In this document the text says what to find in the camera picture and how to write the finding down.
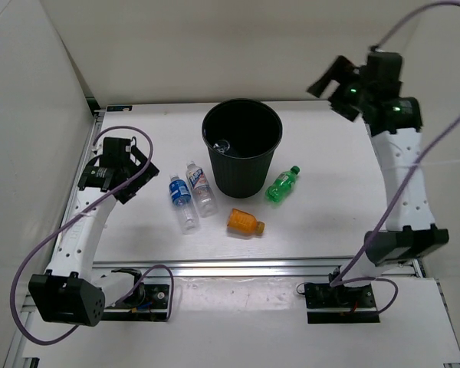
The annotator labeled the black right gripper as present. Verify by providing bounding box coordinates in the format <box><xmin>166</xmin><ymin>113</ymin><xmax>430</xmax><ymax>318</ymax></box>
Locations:
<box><xmin>304</xmin><ymin>57</ymin><xmax>370</xmax><ymax>123</ymax></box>

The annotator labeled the blue label water bottle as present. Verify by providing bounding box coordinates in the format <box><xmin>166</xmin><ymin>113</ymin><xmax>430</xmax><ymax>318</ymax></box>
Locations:
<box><xmin>169</xmin><ymin>174</ymin><xmax>199</xmax><ymax>234</ymax></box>

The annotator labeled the clear unlabelled plastic bottle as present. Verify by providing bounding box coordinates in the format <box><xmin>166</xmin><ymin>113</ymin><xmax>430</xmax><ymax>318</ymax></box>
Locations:
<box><xmin>212</xmin><ymin>140</ymin><xmax>231</xmax><ymax>155</ymax></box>

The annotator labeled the green soda bottle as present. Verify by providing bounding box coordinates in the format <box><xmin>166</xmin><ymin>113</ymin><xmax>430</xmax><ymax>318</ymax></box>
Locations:
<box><xmin>265</xmin><ymin>166</ymin><xmax>301</xmax><ymax>204</ymax></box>

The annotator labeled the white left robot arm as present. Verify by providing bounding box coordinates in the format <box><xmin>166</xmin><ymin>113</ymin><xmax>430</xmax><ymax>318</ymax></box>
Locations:
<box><xmin>28</xmin><ymin>137</ymin><xmax>159</xmax><ymax>327</ymax></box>

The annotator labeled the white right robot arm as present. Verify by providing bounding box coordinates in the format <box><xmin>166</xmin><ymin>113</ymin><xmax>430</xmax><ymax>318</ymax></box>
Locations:
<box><xmin>307</xmin><ymin>51</ymin><xmax>449</xmax><ymax>307</ymax></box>

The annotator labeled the black plastic waste bin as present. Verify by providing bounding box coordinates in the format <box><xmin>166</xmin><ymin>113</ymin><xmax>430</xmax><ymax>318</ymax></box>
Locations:
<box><xmin>202</xmin><ymin>99</ymin><xmax>283</xmax><ymax>199</ymax></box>

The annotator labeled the white orange label bottle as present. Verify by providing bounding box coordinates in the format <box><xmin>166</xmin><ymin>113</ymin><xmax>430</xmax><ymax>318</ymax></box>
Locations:
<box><xmin>186</xmin><ymin>161</ymin><xmax>218</xmax><ymax>218</ymax></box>

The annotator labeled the orange juice bottle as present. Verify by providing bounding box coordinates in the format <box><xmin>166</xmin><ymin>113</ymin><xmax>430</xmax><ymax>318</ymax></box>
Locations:
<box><xmin>226</xmin><ymin>209</ymin><xmax>265</xmax><ymax>237</ymax></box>

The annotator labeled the aluminium left side rail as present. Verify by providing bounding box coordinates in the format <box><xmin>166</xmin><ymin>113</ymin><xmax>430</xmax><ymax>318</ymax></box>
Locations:
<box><xmin>86</xmin><ymin>97</ymin><xmax>104</xmax><ymax>151</ymax></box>

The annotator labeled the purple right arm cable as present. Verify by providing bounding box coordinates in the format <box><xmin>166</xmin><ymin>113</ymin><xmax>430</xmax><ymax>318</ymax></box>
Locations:
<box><xmin>329</xmin><ymin>0</ymin><xmax>460</xmax><ymax>317</ymax></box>

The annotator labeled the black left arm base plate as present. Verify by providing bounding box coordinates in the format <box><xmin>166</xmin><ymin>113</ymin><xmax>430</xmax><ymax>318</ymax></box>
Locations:
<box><xmin>101</xmin><ymin>284</ymin><xmax>171</xmax><ymax>322</ymax></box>

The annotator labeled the aluminium front table rail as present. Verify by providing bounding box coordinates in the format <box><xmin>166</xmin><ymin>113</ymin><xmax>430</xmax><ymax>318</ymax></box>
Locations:
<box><xmin>93</xmin><ymin>258</ymin><xmax>347</xmax><ymax>278</ymax></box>

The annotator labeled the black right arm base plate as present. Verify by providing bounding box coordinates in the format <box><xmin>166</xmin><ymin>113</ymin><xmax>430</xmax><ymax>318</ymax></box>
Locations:
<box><xmin>303</xmin><ymin>283</ymin><xmax>380</xmax><ymax>324</ymax></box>

